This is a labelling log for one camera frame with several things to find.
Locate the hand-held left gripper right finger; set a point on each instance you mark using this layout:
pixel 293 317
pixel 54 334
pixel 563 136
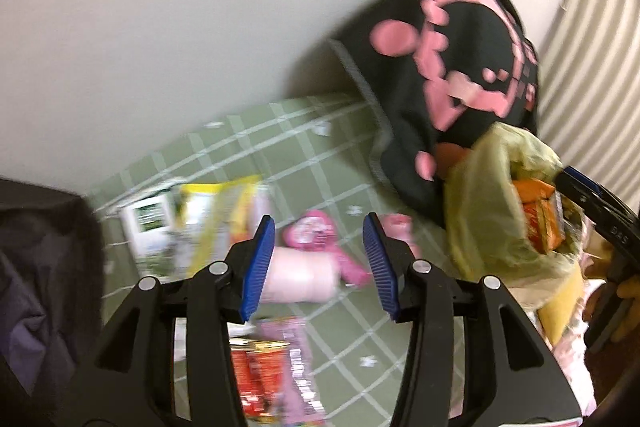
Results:
pixel 377 267

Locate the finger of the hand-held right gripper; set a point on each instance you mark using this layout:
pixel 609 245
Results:
pixel 575 184

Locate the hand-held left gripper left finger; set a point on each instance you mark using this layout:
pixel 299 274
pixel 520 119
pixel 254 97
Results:
pixel 257 267

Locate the orange snack bag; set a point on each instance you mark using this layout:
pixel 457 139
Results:
pixel 537 212

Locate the small pink wrapper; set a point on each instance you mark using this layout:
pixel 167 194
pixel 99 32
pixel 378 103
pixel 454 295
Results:
pixel 310 232

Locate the yellow noodle snack bag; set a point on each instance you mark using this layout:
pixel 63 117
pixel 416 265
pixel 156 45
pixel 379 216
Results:
pixel 215 217

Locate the yellow plastic trash bag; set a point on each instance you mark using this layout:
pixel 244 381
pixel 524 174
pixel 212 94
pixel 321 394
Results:
pixel 480 207

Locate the red snack wrapper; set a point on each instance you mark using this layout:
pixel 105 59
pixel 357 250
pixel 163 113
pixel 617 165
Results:
pixel 255 372

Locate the white green packet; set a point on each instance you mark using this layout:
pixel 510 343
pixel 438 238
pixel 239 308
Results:
pixel 147 222

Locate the person's right hand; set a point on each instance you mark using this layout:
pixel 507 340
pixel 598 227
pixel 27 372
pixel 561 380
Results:
pixel 630 307

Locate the pink lidded cup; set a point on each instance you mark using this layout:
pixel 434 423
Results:
pixel 300 274

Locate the green checked tablecloth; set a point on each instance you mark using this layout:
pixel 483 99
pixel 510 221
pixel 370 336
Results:
pixel 350 347

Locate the yellow packet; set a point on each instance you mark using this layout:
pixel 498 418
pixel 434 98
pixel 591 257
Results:
pixel 560 312

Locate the striped beige curtain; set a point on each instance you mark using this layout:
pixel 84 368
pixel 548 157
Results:
pixel 600 82

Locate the purple and black jacket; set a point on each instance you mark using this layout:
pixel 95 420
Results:
pixel 40 282

